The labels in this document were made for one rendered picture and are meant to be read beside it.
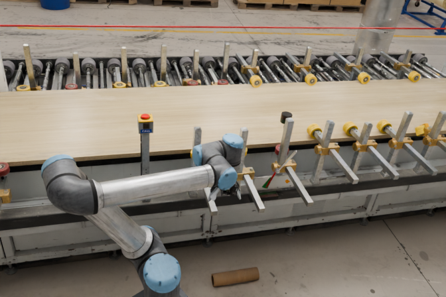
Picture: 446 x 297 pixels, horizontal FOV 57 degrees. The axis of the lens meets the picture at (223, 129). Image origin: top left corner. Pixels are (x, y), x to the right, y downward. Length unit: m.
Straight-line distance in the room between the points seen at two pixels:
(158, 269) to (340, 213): 1.82
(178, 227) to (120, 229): 1.17
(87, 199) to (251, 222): 1.79
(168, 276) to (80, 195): 0.56
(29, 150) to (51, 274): 0.90
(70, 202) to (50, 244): 1.48
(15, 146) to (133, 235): 0.96
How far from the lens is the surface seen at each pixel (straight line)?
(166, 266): 1.78
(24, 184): 2.49
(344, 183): 2.65
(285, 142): 2.28
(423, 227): 3.72
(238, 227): 2.94
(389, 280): 3.19
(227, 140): 1.71
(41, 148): 2.40
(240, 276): 2.79
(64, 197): 1.40
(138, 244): 1.81
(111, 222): 1.67
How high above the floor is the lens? 2.26
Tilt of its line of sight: 32 degrees down
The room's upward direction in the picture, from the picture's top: 7 degrees clockwise
